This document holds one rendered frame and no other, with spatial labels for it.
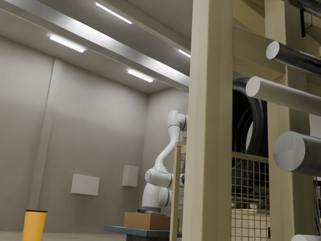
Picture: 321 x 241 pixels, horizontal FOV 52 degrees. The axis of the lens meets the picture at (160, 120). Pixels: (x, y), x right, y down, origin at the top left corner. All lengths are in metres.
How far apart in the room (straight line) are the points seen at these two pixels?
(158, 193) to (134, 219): 0.26
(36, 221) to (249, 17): 6.75
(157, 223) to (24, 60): 10.69
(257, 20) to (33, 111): 11.15
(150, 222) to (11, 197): 9.56
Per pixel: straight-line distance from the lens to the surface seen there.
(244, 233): 2.60
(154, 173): 2.19
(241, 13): 1.52
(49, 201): 12.29
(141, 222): 2.53
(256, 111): 1.56
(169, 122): 2.56
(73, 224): 12.79
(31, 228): 7.68
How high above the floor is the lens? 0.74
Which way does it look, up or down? 17 degrees up
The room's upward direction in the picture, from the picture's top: 4 degrees clockwise
